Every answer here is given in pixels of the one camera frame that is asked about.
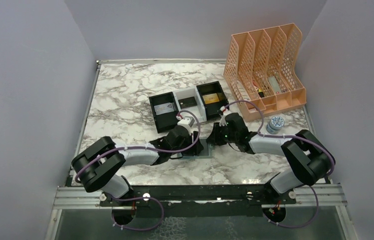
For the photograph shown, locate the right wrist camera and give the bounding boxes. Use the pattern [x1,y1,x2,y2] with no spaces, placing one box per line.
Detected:
[219,106,231,127]

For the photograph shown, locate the blue white tape roll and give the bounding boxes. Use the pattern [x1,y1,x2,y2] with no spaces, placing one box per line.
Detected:
[266,115,285,135]

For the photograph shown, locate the black mounting rail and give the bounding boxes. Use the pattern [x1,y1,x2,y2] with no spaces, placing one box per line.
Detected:
[101,184,296,207]

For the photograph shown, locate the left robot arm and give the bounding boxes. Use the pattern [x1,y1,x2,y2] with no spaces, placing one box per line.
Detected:
[71,125,201,206]

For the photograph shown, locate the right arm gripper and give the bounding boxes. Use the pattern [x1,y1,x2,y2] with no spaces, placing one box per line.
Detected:
[206,121,238,146]

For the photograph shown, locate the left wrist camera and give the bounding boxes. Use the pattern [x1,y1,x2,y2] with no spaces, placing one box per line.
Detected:
[176,115,195,132]

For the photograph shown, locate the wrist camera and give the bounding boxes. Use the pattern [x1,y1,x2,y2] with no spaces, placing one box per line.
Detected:
[176,115,195,132]
[219,106,231,127]

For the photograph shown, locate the purple cable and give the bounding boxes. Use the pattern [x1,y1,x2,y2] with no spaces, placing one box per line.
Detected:
[74,110,202,232]
[220,99,336,229]

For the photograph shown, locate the black tray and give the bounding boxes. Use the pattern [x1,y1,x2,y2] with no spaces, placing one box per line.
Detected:
[196,81,229,121]
[149,92,179,134]

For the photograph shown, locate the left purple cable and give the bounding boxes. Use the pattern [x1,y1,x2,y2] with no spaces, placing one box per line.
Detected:
[74,110,202,232]

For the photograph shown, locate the orange file organizer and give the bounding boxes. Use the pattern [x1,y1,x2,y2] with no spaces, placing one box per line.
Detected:
[223,23,307,122]

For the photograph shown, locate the black card in tray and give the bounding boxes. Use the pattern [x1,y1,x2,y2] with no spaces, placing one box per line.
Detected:
[178,96,197,109]

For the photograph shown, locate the black tray right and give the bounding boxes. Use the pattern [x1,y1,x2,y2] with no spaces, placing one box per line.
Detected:
[196,81,229,121]

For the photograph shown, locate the white tray middle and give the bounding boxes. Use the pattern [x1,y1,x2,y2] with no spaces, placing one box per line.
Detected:
[173,86,207,123]

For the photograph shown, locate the black tray left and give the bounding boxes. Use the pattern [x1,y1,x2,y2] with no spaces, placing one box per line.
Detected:
[149,92,179,134]

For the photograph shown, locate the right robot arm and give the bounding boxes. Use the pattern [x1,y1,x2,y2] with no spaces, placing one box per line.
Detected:
[206,113,335,204]

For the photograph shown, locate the yellow marker in organizer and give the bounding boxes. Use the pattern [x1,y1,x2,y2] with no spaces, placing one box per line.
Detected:
[256,87,265,98]

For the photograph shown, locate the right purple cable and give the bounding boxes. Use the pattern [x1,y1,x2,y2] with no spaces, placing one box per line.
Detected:
[220,99,336,229]

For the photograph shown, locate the green card holder wallet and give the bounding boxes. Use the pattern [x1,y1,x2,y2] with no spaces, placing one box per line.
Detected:
[183,138,212,159]

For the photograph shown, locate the grey item in organizer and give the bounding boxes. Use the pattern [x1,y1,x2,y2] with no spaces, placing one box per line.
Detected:
[268,76,283,95]

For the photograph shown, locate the gold card in tray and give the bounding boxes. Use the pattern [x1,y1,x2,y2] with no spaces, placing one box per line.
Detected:
[202,93,220,105]

